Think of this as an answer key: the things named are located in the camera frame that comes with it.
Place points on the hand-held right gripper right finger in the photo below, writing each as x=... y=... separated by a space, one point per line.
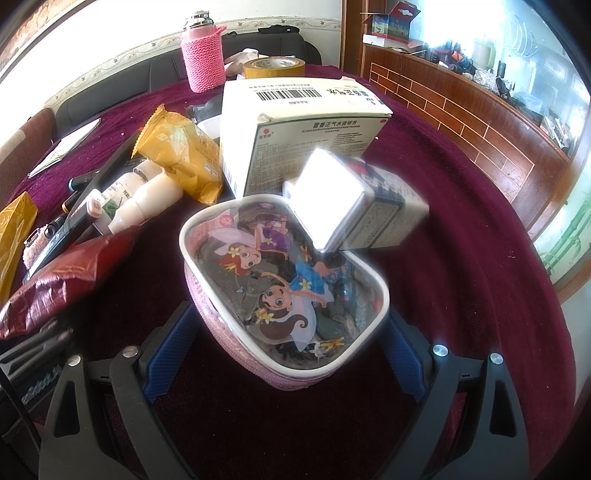
x=401 y=355

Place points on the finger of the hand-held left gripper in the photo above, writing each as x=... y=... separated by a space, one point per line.
x=41 y=341

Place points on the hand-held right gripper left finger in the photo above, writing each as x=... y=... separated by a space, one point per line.
x=171 y=355

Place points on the cartoon print pink pencil case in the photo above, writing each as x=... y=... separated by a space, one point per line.
x=277 y=286

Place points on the yellow cracker packet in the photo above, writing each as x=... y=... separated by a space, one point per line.
x=184 y=152

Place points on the dark red snack packet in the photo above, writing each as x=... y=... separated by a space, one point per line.
x=60 y=281

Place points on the black marker orange cap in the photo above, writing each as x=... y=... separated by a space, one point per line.
x=64 y=251

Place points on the pink fuzzy metal badge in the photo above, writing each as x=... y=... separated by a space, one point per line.
x=34 y=247

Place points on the purple velvet tablecloth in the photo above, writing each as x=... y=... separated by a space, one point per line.
x=461 y=277

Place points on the black marker blue cap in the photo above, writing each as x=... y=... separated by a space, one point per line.
x=60 y=226

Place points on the white bottle orange cap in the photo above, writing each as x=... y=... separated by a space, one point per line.
x=152 y=196

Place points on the small dark blue medicine box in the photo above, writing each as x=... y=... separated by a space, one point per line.
x=332 y=198

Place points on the white bottle grey label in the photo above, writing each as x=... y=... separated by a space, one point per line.
x=134 y=177

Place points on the white folded paper tissue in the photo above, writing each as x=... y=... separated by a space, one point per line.
x=64 y=145

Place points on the brown fabric armchair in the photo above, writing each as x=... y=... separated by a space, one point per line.
x=27 y=138

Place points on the white hexagonal plastic item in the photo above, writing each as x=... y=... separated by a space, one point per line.
x=210 y=129

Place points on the wooden brick pattern counter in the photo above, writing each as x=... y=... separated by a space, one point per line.
x=461 y=106

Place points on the large white green medicine box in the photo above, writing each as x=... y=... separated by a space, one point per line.
x=295 y=115

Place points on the black leather sofa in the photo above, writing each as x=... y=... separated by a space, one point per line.
x=138 y=78

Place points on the pile of small clutter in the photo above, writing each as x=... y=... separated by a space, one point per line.
x=480 y=69

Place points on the brown packing tape roll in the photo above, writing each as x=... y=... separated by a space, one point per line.
x=258 y=71

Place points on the pink knitted sleeve bottle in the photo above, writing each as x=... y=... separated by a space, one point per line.
x=203 y=60

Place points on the white crumpled plastic bag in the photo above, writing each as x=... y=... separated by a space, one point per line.
x=236 y=62

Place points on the red gift box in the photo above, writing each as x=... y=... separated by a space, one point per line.
x=392 y=21

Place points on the bright window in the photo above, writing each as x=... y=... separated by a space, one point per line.
x=531 y=41

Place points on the wooden door frame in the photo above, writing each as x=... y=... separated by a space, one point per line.
x=352 y=32

